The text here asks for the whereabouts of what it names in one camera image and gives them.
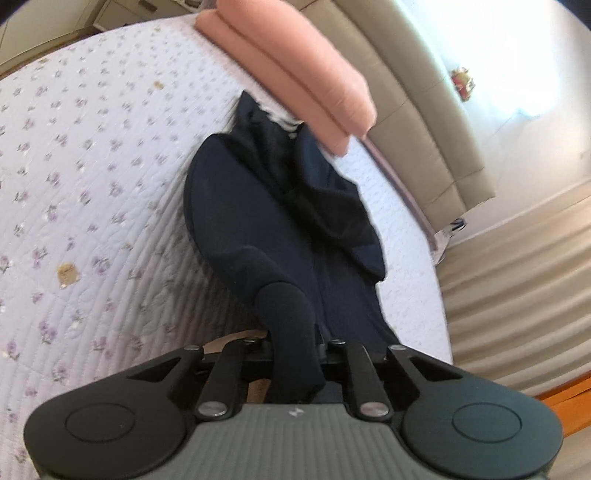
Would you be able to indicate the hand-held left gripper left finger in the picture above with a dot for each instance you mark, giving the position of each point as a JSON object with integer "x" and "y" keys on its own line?
{"x": 226, "y": 369}

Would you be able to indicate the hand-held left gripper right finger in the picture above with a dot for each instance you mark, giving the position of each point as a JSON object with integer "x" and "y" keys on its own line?
{"x": 360, "y": 369}

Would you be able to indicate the dark navy striped hoodie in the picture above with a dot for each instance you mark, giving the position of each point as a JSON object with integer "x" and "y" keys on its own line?
{"x": 286, "y": 230}

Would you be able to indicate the white paper bag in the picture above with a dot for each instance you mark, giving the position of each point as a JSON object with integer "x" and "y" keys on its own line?
{"x": 455, "y": 237}

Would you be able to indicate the beige curtain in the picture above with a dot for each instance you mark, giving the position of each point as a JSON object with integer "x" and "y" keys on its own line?
{"x": 521, "y": 286}

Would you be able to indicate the floral quilted bedspread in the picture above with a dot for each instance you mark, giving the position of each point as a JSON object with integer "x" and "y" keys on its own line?
{"x": 92, "y": 184}

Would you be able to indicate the beige padded headboard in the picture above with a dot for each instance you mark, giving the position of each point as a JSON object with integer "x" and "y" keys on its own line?
{"x": 415, "y": 101}

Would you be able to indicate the pink folded blanket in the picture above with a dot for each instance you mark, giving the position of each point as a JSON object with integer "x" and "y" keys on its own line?
{"x": 295, "y": 60}

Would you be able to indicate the grey nightstand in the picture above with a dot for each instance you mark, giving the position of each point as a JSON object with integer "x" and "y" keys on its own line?
{"x": 143, "y": 5}

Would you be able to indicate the white wardrobe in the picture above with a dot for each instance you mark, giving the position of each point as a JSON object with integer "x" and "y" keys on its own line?
{"x": 41, "y": 23}

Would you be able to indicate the red yellow wall ornament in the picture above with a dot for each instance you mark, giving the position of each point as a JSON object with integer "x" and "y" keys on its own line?
{"x": 462, "y": 79}

